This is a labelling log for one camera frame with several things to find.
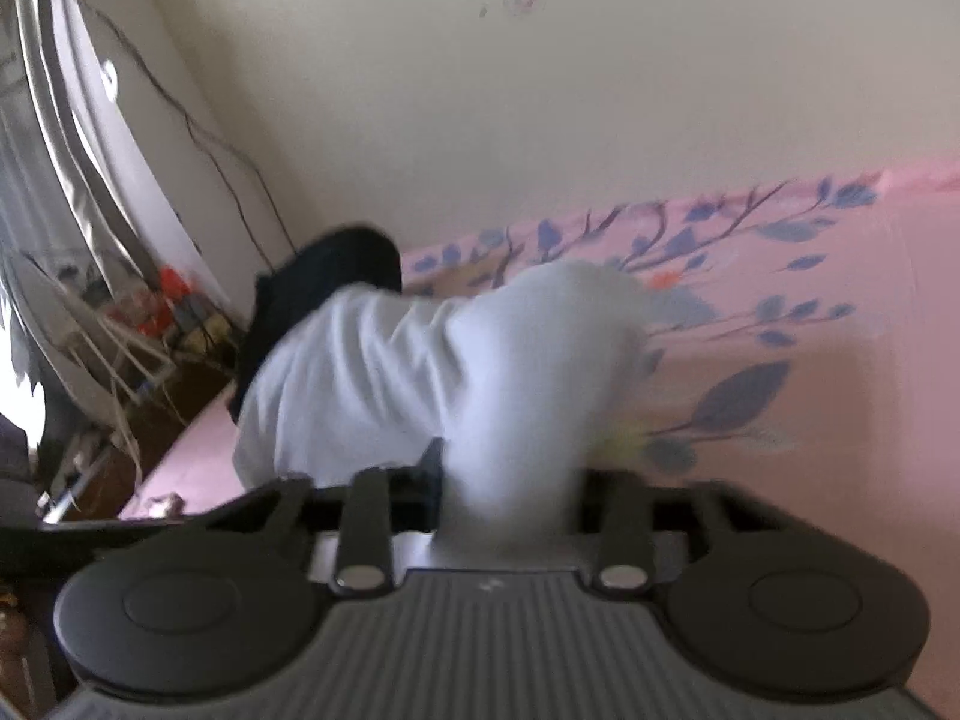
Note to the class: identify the orange object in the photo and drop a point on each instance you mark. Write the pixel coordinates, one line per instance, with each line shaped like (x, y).
(176, 289)

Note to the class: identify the pink floral bed sheet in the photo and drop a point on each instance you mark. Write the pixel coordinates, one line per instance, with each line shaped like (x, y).
(825, 427)

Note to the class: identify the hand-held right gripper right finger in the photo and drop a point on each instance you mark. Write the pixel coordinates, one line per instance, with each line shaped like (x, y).
(621, 517)

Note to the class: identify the black garment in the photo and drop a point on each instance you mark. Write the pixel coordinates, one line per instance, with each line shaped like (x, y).
(315, 277)

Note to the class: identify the light grey garment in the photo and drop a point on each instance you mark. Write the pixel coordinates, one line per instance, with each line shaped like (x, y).
(450, 375)

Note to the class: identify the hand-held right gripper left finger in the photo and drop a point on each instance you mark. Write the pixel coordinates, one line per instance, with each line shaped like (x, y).
(431, 481)

